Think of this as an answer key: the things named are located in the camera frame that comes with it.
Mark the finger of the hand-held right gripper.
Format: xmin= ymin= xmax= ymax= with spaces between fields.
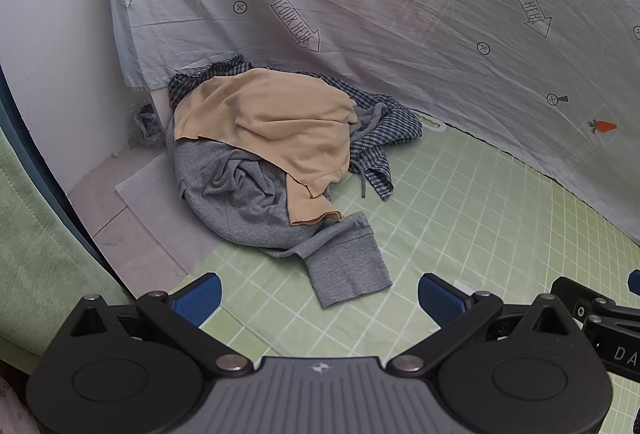
xmin=550 ymin=270 xmax=640 ymax=334

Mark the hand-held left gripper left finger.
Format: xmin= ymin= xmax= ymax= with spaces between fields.
xmin=67 ymin=273 xmax=253 ymax=375

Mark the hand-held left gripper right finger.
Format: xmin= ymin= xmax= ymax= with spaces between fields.
xmin=387 ymin=273 xmax=577 ymax=375

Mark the beige long-sleeve shirt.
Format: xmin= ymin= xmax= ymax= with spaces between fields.
xmin=172 ymin=68 xmax=360 ymax=227

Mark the green grid mat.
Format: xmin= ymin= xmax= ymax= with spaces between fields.
xmin=165 ymin=114 xmax=640 ymax=434

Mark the grey hoodie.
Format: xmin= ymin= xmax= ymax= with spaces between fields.
xmin=165 ymin=104 xmax=393 ymax=310

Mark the blue plaid shirt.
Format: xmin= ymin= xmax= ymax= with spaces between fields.
xmin=167 ymin=54 xmax=423 ymax=202

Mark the black plastic bag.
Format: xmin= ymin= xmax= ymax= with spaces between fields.
xmin=131 ymin=101 xmax=166 ymax=147

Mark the pink patterned fabric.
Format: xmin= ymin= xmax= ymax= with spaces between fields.
xmin=0 ymin=359 xmax=46 ymax=434

